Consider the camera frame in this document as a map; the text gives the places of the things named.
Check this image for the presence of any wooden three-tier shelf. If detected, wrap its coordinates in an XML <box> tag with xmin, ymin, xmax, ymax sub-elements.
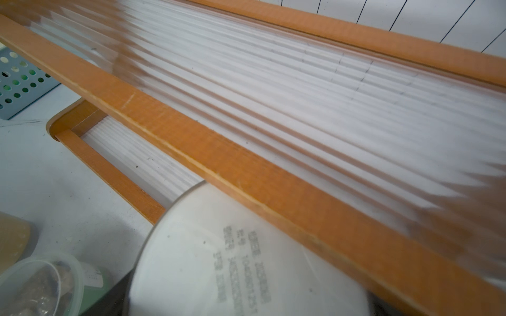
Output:
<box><xmin>1</xmin><ymin>1</ymin><xmax>505</xmax><ymax>315</ymax></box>

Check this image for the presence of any green label seed jar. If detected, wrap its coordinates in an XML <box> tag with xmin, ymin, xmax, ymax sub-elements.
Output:
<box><xmin>1</xmin><ymin>252</ymin><xmax>113</xmax><ymax>315</ymax></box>

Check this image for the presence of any yellow label seed jar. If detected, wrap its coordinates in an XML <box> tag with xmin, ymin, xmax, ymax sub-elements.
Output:
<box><xmin>0</xmin><ymin>212</ymin><xmax>31</xmax><ymax>273</ymax></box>

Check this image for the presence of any blue plastic basket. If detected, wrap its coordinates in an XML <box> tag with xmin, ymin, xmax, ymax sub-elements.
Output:
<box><xmin>0</xmin><ymin>44</ymin><xmax>60</xmax><ymax>121</ymax></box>

